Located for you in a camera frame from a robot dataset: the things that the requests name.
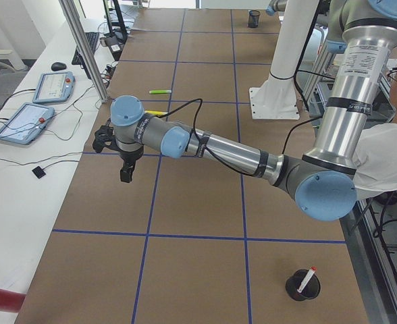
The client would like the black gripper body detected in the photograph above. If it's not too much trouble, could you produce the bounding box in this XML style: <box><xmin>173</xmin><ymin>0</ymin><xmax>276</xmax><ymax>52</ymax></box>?
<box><xmin>92</xmin><ymin>125</ymin><xmax>144</xmax><ymax>171</ymax></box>

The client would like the red and white marker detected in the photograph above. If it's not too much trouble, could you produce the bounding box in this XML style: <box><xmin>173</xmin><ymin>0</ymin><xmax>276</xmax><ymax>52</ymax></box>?
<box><xmin>296</xmin><ymin>266</ymin><xmax>317</xmax><ymax>294</ymax></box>

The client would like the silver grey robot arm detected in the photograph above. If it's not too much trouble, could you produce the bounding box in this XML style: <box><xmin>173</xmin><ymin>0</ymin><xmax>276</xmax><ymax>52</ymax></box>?
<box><xmin>92</xmin><ymin>1</ymin><xmax>397</xmax><ymax>221</ymax></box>

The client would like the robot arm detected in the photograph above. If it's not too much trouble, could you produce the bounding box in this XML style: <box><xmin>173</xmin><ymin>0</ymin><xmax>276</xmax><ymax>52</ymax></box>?
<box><xmin>265</xmin><ymin>0</ymin><xmax>288</xmax><ymax>16</ymax></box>

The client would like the yellow marker pen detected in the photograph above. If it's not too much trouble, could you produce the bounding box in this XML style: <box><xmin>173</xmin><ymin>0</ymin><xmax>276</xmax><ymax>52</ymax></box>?
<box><xmin>145</xmin><ymin>110</ymin><xmax>167</xmax><ymax>117</ymax></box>

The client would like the green marker pen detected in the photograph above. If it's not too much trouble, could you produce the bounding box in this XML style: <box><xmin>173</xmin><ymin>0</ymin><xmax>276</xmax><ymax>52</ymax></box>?
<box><xmin>149</xmin><ymin>90</ymin><xmax>172</xmax><ymax>95</ymax></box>

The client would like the blue teach pendant far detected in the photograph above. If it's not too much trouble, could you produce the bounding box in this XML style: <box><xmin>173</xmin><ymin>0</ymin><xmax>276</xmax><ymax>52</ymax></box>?
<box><xmin>32</xmin><ymin>71</ymin><xmax>75</xmax><ymax>104</ymax></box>

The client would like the blue teach pendant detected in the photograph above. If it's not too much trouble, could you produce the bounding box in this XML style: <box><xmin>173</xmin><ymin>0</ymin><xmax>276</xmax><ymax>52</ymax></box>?
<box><xmin>32</xmin><ymin>71</ymin><xmax>75</xmax><ymax>104</ymax></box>
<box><xmin>0</xmin><ymin>103</ymin><xmax>55</xmax><ymax>145</ymax></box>

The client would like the small black sensor puck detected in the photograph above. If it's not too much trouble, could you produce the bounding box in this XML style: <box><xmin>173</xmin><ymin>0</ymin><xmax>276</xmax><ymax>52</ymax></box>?
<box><xmin>32</xmin><ymin>166</ymin><xmax>46</xmax><ymax>179</ymax></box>

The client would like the blue teach pendant near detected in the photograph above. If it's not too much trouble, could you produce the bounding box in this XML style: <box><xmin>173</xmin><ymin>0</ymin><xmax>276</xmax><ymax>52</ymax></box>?
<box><xmin>0</xmin><ymin>103</ymin><xmax>55</xmax><ymax>145</ymax></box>

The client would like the black computer mouse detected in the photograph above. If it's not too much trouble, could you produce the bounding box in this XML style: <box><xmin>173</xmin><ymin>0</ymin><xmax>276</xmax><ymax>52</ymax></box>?
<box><xmin>51</xmin><ymin>61</ymin><xmax>67</xmax><ymax>72</ymax></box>

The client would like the brown paper table cover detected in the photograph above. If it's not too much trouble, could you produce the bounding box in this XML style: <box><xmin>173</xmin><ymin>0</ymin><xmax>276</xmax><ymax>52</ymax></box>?
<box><xmin>17</xmin><ymin>9</ymin><xmax>368</xmax><ymax>323</ymax></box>

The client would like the black keyboard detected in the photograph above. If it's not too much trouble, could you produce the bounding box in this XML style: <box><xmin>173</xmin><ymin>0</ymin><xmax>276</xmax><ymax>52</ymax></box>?
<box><xmin>71</xmin><ymin>31</ymin><xmax>101</xmax><ymax>67</ymax></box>

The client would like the red cylinder object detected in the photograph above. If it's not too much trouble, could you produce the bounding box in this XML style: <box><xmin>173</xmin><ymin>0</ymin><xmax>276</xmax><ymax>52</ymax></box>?
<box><xmin>0</xmin><ymin>289</ymin><xmax>26</xmax><ymax>313</ymax></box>

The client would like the black mesh pen holder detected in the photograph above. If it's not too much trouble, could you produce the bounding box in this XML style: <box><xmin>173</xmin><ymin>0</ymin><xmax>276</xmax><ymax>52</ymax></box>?
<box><xmin>248</xmin><ymin>10</ymin><xmax>261</xmax><ymax>28</ymax></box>

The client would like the black round cup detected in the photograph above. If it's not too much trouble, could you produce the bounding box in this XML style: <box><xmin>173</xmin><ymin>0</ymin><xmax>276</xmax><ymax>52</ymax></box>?
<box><xmin>285</xmin><ymin>269</ymin><xmax>321</xmax><ymax>302</ymax></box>

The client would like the person in white shirt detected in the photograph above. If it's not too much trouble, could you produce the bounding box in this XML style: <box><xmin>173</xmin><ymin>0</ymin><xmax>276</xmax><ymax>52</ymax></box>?
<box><xmin>352</xmin><ymin>72</ymin><xmax>397</xmax><ymax>200</ymax></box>

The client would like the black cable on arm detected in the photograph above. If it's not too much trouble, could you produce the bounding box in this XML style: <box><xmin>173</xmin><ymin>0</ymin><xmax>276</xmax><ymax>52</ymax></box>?
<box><xmin>156</xmin><ymin>97</ymin><xmax>324</xmax><ymax>178</ymax></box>

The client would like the aluminium frame post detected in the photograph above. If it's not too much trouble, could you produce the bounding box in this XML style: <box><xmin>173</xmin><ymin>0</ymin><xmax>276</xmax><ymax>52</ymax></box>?
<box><xmin>59</xmin><ymin>0</ymin><xmax>109</xmax><ymax>103</ymax></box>

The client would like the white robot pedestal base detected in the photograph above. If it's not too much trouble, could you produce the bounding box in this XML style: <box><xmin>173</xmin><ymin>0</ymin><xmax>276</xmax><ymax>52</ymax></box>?
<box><xmin>249</xmin><ymin>0</ymin><xmax>319</xmax><ymax>120</ymax></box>

